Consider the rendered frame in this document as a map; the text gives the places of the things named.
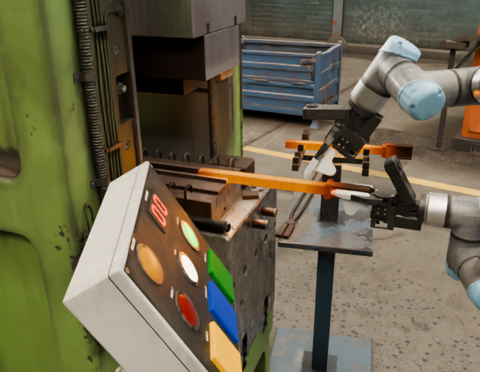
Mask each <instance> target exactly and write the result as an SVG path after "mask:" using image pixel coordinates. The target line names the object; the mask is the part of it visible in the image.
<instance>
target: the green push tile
mask: <svg viewBox="0 0 480 372"><path fill-rule="evenodd" d="M208 274H209V275H210V276H211V277H212V279H213V280H214V282H215V283H216V285H217V286H218V287H219V288H220V289H221V291H222V292H223V294H224V295H225V297H226V298H227V299H228V300H229V301H230V303H231V304H232V303H234V302H235V300H234V292H233V279H232V277H231V275H230V274H229V272H228V271H227V270H226V269H225V267H224V266H223V264H222V262H221V261H220V260H219V259H218V258H217V256H216V255H215V253H214V252H213V250H212V249H209V250H208Z"/></svg>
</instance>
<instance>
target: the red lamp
mask: <svg viewBox="0 0 480 372"><path fill-rule="evenodd" d="M179 304H180V307H181V310H182V312H183V314H184V315H185V317H186V319H187V320H188V322H189V323H190V324H192V325H193V326H196V325H197V316H196V312H195V310H194V308H193V306H192V304H191V302H190V301H189V299H187V298H186V296H184V295H183V294H181V295H180V296H179Z"/></svg>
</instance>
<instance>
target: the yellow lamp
mask: <svg viewBox="0 0 480 372"><path fill-rule="evenodd" d="M140 254H141V258H142V261H143V264H144V266H145V268H146V269H147V270H148V272H149V273H150V275H151V276H152V277H153V278H155V279H157V280H159V279H160V278H161V270H160V266H159V264H158V263H157V260H156V258H155V257H154V256H153V254H152V253H151V252H150V251H149V250H148V249H146V248H142V249H141V250H140Z"/></svg>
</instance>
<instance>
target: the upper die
mask: <svg viewBox="0 0 480 372"><path fill-rule="evenodd" d="M131 39H132V47H133V56H134V71H135V76H142V77H153V78H173V79H183V80H203V81H206V80H209V79H211V78H213V77H215V76H217V75H219V74H221V73H223V72H225V71H227V70H228V69H231V68H233V67H234V66H237V65H239V26H238V25H234V26H232V27H228V28H225V29H223V30H218V31H215V32H212V33H209V34H206V35H202V36H199V37H197V38H163V37H145V36H132V37H131Z"/></svg>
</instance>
